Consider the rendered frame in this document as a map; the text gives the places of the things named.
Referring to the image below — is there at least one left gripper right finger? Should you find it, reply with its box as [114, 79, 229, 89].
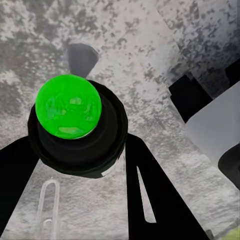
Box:
[125, 133, 210, 240]

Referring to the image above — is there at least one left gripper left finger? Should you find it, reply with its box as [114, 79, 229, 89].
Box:
[0, 136, 40, 237]

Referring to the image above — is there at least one insectifuge atomizer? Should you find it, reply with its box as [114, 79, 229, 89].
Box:
[27, 43, 129, 179]

